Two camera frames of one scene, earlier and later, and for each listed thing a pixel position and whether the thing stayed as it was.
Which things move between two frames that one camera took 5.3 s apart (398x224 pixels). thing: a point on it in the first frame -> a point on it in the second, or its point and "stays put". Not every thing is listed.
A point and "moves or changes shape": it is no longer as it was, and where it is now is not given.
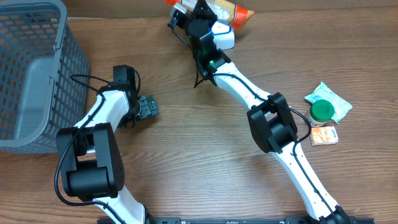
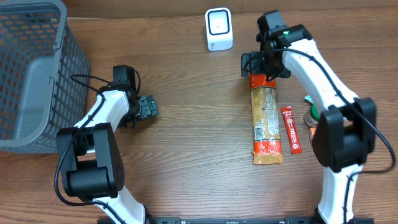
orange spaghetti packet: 228,11 moves or changes shape
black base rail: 280,220 stays put
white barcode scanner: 223,35 stays put
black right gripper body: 206,15 -> 263,61
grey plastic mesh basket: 40,51 stays put
